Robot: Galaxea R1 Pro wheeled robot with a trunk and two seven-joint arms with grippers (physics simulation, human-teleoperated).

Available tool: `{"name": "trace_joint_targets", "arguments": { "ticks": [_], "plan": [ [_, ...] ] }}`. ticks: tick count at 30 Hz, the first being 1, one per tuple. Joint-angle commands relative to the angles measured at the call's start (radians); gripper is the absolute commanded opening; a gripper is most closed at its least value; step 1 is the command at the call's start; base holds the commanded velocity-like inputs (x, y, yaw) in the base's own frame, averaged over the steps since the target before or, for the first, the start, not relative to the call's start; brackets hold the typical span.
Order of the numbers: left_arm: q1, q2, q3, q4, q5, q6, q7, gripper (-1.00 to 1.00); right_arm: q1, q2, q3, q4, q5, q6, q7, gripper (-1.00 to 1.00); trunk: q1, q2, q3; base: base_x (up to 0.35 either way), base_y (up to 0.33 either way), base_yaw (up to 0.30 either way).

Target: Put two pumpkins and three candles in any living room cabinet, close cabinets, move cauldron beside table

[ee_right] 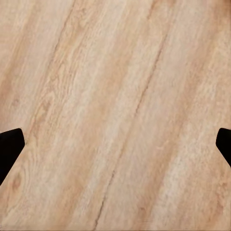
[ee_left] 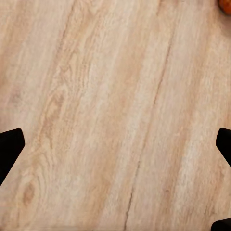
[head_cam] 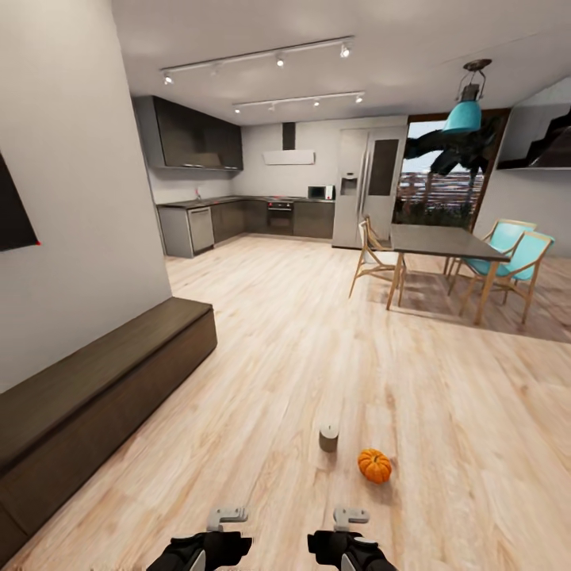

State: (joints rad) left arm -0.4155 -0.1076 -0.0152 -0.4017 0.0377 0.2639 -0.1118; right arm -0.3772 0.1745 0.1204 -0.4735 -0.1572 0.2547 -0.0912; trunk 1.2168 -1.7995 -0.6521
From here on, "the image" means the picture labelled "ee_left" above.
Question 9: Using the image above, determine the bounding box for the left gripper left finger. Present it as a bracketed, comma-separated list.
[0, 128, 25, 186]

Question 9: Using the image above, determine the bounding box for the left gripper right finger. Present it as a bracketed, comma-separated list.
[216, 128, 231, 167]

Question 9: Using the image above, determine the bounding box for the pumpkin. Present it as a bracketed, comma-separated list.
[219, 0, 231, 15]

